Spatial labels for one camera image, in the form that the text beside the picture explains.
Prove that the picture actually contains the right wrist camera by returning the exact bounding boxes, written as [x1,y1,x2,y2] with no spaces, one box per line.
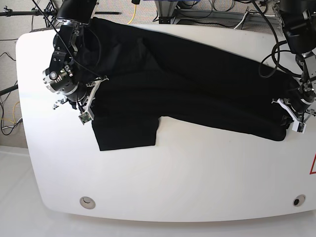
[79,112,93,125]

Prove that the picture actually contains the black tripod stand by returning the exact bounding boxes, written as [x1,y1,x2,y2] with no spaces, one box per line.
[0,0,121,32]

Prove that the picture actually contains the table cable grommet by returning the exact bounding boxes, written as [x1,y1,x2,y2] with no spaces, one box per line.
[79,197,96,210]
[293,195,306,207]

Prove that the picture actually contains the grey metal base frame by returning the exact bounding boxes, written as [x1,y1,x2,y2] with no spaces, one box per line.
[154,0,277,30]

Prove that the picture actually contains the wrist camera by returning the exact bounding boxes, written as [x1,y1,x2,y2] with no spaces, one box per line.
[292,121,306,133]
[79,112,93,125]

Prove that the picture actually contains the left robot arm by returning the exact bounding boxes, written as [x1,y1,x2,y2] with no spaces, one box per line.
[267,0,316,133]

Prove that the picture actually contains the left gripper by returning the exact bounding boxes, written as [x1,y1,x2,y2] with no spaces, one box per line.
[272,97,315,128]

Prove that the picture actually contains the white cable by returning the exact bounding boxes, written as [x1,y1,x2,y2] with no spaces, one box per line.
[234,9,277,30]

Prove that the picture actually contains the yellow cable left floor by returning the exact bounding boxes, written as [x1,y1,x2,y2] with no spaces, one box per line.
[1,100,23,129]

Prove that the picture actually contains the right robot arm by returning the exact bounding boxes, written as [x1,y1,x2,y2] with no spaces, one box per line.
[43,0,107,123]

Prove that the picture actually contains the black T-shirt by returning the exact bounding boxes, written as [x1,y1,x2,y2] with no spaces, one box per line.
[77,18,289,151]

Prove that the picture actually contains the red warning sticker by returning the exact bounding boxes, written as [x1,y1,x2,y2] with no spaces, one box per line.
[310,155,316,174]

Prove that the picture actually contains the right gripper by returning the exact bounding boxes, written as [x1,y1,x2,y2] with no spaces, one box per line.
[52,75,109,116]

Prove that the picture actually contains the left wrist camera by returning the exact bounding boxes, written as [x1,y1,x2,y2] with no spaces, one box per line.
[292,121,306,133]

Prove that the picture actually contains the yellow floor cable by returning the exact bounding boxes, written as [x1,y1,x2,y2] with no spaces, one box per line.
[127,3,138,25]

